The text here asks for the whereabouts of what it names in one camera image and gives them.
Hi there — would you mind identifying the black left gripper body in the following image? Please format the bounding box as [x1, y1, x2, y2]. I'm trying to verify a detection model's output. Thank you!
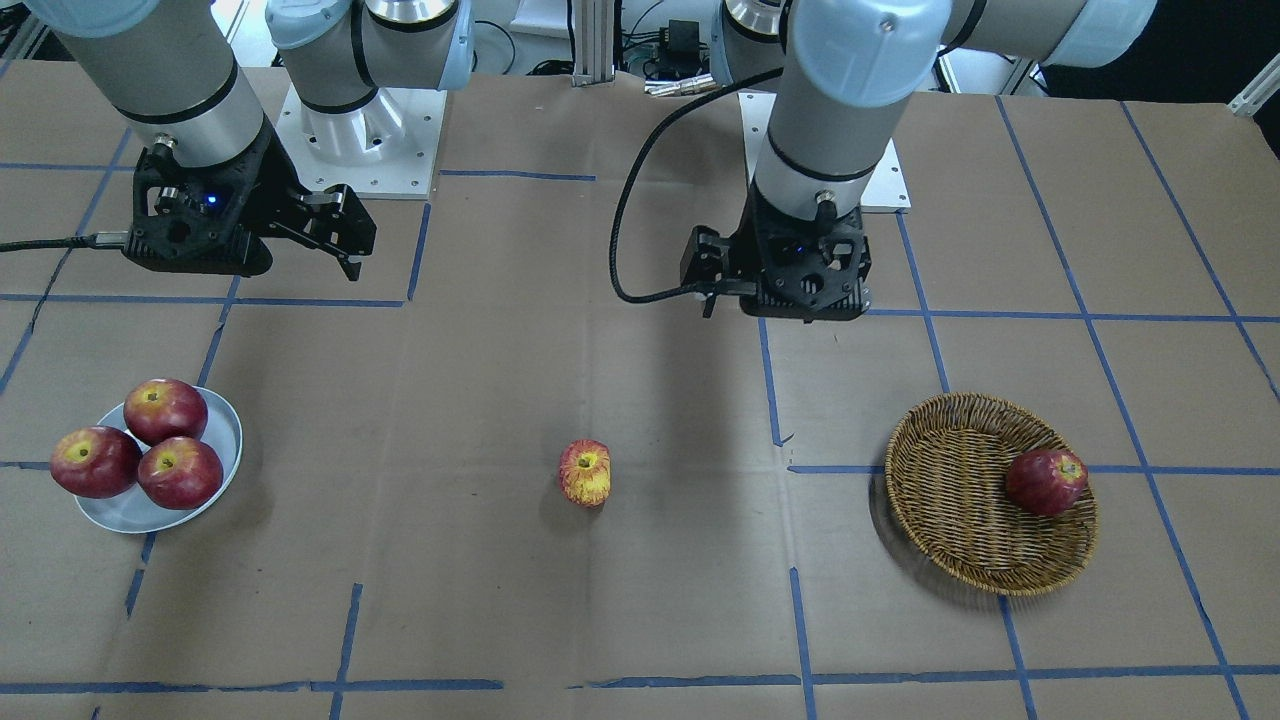
[680, 186, 872, 323]

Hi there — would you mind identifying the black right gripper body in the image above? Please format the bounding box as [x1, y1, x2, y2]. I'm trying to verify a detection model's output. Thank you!
[122, 120, 378, 275]

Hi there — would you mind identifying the yellow red apple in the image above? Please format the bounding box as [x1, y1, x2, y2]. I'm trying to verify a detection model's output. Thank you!
[557, 438, 612, 509]

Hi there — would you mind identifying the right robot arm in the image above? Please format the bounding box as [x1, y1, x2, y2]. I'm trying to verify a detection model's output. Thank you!
[3, 1, 474, 281]

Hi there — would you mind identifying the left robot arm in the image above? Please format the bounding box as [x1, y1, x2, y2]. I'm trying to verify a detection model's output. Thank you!
[680, 1, 1155, 322]

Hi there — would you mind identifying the red apple on plate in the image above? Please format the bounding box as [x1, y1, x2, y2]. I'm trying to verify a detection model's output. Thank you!
[49, 425, 143, 498]
[137, 436, 224, 510]
[123, 378, 209, 446]

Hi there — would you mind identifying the woven wicker basket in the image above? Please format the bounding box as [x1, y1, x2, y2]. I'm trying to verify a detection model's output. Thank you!
[884, 392, 1100, 597]

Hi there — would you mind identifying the light blue plate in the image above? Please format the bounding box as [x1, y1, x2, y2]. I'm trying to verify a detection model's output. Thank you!
[74, 386, 244, 534]

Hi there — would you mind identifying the dark red apple in basket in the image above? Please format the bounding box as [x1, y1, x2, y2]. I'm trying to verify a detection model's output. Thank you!
[1004, 448, 1089, 518]

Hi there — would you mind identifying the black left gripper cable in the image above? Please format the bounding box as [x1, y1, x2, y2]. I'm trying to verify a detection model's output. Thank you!
[611, 68, 786, 305]

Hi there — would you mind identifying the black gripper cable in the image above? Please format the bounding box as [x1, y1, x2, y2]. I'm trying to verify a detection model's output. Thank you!
[0, 232, 129, 252]
[611, 68, 786, 305]

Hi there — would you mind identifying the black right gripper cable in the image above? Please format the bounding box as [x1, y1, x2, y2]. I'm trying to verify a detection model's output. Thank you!
[0, 232, 129, 252]

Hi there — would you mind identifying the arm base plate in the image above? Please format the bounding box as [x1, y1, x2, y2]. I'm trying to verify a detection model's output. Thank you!
[739, 90, 913, 214]
[275, 88, 449, 201]

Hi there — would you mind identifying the aluminium frame post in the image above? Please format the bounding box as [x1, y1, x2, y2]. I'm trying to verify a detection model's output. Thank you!
[567, 1, 623, 88]

